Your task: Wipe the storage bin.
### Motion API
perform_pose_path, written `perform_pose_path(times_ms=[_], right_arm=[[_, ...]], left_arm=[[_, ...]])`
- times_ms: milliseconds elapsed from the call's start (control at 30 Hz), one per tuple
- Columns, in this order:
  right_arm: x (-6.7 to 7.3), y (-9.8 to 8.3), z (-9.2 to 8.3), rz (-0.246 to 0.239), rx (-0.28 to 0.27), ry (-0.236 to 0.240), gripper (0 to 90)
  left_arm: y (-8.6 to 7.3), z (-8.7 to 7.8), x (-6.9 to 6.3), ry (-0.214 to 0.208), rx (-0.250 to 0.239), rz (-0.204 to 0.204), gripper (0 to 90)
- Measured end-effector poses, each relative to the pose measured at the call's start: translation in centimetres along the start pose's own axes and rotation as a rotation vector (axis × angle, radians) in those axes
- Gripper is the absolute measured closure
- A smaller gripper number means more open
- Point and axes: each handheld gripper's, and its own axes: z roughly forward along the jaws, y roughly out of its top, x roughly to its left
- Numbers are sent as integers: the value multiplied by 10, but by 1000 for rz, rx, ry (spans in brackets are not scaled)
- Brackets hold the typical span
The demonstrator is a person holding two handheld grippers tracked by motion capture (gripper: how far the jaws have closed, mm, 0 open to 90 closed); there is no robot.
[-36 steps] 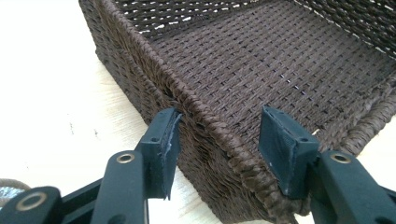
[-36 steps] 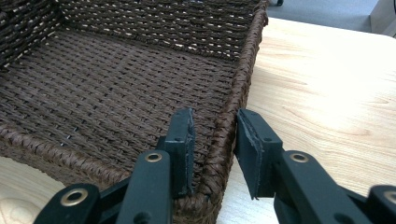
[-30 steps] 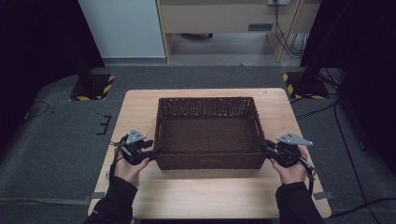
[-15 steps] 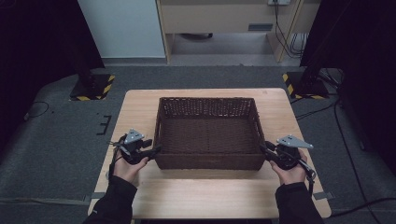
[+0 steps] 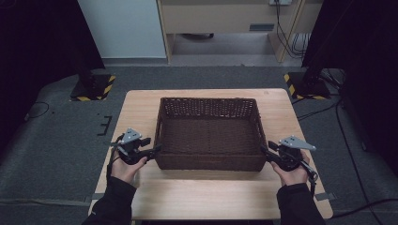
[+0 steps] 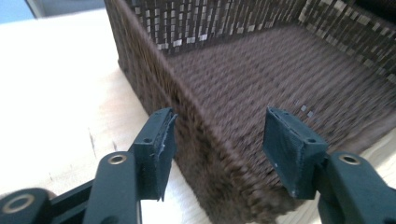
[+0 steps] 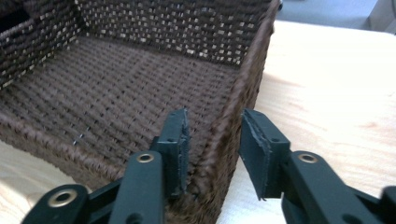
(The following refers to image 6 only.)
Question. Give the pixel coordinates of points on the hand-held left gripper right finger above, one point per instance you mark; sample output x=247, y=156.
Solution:
x=295, y=158

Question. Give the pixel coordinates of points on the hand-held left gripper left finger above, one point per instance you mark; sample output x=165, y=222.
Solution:
x=155, y=161

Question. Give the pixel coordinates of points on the brown woven basket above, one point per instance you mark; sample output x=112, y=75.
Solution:
x=249, y=77

